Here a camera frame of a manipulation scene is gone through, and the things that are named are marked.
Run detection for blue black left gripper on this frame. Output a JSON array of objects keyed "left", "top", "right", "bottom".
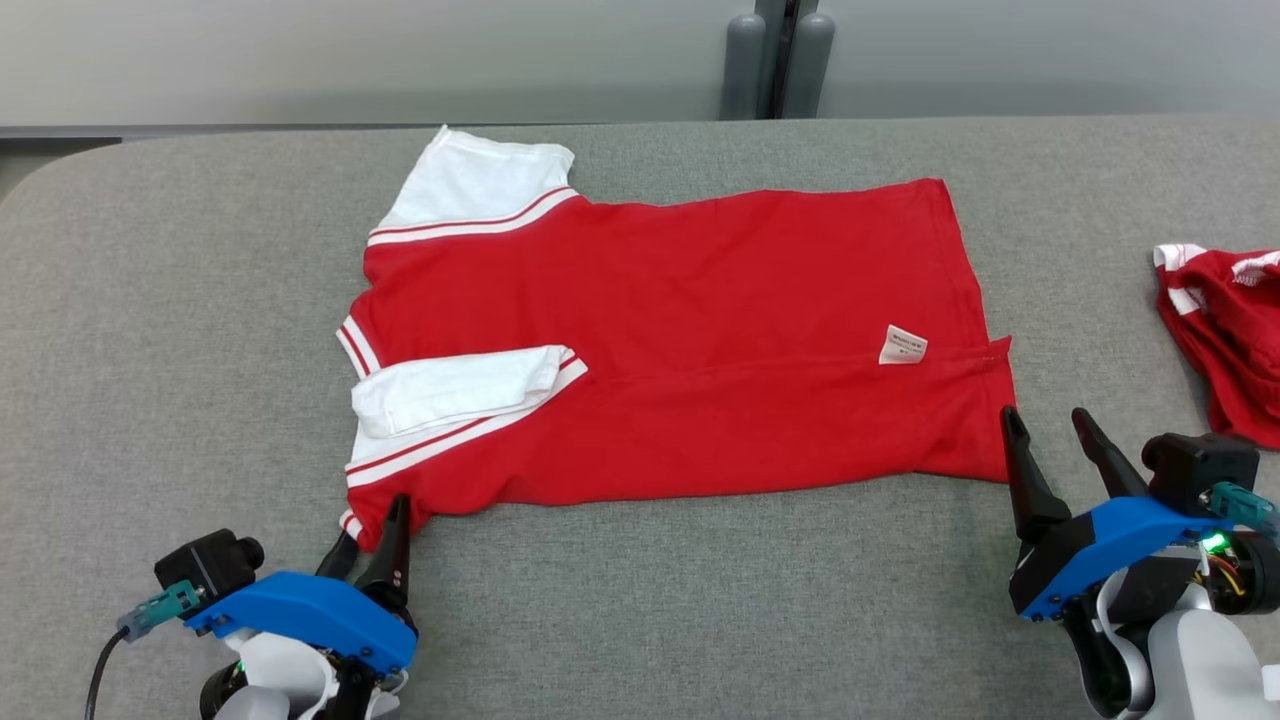
[{"left": 185, "top": 493, "right": 419, "bottom": 720}]

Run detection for grey cylinder bumper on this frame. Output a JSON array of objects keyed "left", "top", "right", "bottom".
[
  {"left": 722, "top": 13, "right": 767, "bottom": 122},
  {"left": 782, "top": 12, "right": 836, "bottom": 120}
]

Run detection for black right cable teal plug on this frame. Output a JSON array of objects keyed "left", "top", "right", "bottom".
[{"left": 1200, "top": 482, "right": 1280, "bottom": 538}]

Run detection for black left cable teal plug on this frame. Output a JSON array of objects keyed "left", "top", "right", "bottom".
[{"left": 84, "top": 583, "right": 202, "bottom": 720}]

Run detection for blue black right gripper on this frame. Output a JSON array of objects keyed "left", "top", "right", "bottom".
[{"left": 1000, "top": 405, "right": 1207, "bottom": 717}]

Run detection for black cable teal plug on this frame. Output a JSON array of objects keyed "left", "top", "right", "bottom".
[
  {"left": 84, "top": 583, "right": 202, "bottom": 720},
  {"left": 1200, "top": 482, "right": 1280, "bottom": 538}
]

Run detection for grey vertical wall post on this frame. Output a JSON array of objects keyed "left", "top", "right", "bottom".
[{"left": 755, "top": 0, "right": 819, "bottom": 120}]

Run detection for red white jersey shirt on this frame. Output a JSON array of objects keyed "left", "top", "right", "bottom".
[{"left": 336, "top": 125, "right": 1017, "bottom": 553}]

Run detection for red white jersey shorts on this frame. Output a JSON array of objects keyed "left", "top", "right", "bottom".
[{"left": 1153, "top": 243, "right": 1280, "bottom": 449}]

